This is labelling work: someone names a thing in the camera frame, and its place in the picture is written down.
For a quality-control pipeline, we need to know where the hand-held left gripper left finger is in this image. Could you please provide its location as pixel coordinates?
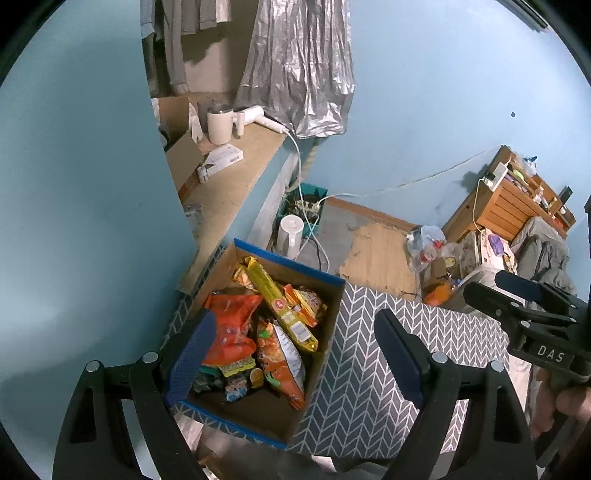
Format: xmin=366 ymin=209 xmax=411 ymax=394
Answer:
xmin=52 ymin=308 xmax=218 ymax=480

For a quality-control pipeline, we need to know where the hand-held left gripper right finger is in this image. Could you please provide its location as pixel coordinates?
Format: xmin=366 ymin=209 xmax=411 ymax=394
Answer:
xmin=374 ymin=309 xmax=539 ymax=480

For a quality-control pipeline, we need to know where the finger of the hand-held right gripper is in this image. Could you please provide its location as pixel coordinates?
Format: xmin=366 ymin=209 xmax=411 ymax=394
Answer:
xmin=495 ymin=270 xmax=578 ymax=315
xmin=463 ymin=281 xmax=536 ymax=340

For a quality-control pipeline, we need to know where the teal clear candy packet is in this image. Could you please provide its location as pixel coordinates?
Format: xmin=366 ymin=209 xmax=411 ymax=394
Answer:
xmin=191 ymin=364 xmax=227 ymax=395

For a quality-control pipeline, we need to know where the black yellow-print snack packet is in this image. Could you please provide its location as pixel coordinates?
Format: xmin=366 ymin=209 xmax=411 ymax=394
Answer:
xmin=198 ymin=355 xmax=266 ymax=402

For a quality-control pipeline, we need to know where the large red snack bag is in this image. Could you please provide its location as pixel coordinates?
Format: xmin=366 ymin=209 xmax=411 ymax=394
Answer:
xmin=203 ymin=293 xmax=264 ymax=367

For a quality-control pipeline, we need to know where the blue-edged cardboard box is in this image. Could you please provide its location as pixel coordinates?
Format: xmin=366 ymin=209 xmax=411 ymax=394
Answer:
xmin=161 ymin=237 xmax=347 ymax=450

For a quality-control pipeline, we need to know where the orange black-topped snack bag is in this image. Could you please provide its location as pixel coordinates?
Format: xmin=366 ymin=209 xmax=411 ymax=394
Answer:
xmin=256 ymin=318 xmax=306 ymax=409

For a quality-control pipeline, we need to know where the yellow biscuit packet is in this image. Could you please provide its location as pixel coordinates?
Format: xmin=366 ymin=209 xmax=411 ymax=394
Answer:
xmin=244 ymin=256 xmax=320 ymax=354

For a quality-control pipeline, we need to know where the orange crinkled snack bag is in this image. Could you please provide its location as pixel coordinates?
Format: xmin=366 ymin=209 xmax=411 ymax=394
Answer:
xmin=284 ymin=284 xmax=328 ymax=328

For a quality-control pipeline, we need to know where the person's right hand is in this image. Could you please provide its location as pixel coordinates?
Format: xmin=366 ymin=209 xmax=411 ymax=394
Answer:
xmin=531 ymin=371 xmax=591 ymax=439

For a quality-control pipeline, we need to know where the grey duvet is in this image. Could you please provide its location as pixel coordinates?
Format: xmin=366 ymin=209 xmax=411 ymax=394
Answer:
xmin=510 ymin=217 xmax=578 ymax=296

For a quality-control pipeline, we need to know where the orange soda bottle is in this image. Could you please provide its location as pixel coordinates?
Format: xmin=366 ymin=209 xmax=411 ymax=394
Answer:
xmin=422 ymin=282 xmax=455 ymax=306

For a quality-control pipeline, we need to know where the grey chevron tablecloth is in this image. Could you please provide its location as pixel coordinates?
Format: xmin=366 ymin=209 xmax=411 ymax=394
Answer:
xmin=159 ymin=244 xmax=511 ymax=462

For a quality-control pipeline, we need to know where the wooden headboard shelf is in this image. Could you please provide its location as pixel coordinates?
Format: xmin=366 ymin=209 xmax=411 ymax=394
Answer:
xmin=443 ymin=145 xmax=577 ymax=241

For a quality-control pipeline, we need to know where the clear plastic bag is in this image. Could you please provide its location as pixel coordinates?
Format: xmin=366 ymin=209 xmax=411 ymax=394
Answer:
xmin=406 ymin=224 xmax=448 ymax=264

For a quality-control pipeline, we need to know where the white headboard power strip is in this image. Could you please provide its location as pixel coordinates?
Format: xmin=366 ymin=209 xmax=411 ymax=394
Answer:
xmin=482 ymin=162 xmax=509 ymax=191

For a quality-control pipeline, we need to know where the teal plastic basket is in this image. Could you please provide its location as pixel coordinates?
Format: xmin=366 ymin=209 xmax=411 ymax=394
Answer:
xmin=276 ymin=182 xmax=329 ymax=241

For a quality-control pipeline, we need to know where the open brown cardboard box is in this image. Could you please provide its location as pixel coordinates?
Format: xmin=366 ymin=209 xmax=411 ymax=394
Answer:
xmin=157 ymin=96 xmax=204 ymax=195

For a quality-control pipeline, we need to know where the small white carton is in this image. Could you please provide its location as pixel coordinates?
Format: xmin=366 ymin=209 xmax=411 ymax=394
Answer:
xmin=198 ymin=143 xmax=245 ymax=183

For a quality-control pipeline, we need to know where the cream electric mug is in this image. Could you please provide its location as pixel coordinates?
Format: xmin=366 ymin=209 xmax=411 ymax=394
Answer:
xmin=207 ymin=105 xmax=234 ymax=145

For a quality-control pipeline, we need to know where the white hair dryer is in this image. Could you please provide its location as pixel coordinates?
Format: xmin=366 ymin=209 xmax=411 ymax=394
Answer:
xmin=233 ymin=105 xmax=289 ymax=137

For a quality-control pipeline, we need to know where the silver crinkled curtain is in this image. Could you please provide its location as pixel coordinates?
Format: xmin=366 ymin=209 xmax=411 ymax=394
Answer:
xmin=235 ymin=0 xmax=356 ymax=139

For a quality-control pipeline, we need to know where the grey hanging coat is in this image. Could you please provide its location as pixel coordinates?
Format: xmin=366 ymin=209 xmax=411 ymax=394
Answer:
xmin=159 ymin=0 xmax=191 ymax=95

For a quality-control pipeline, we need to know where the white charging cable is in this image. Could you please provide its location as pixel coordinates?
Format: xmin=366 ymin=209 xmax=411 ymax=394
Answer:
xmin=472 ymin=180 xmax=491 ymax=232

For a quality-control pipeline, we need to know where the white wall cable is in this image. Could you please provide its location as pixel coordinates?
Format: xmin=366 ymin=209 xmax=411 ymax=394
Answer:
xmin=318 ymin=148 xmax=502 ymax=204

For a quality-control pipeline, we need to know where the white hair dryer cable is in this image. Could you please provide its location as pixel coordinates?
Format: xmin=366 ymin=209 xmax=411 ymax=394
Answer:
xmin=285 ymin=129 xmax=331 ymax=273

